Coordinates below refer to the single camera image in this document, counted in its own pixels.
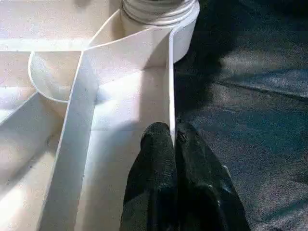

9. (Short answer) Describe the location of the white plastic table top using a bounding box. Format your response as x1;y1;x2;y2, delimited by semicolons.
0;0;202;231

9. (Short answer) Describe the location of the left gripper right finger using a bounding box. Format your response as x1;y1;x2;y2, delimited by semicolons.
174;121;249;231

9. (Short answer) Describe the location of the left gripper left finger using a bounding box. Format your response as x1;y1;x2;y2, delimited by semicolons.
119;122;179;231

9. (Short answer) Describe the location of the white plastic table leg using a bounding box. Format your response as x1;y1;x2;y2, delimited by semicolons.
121;0;197;26

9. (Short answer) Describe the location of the black mat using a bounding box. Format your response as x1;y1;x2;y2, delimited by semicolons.
172;0;308;231

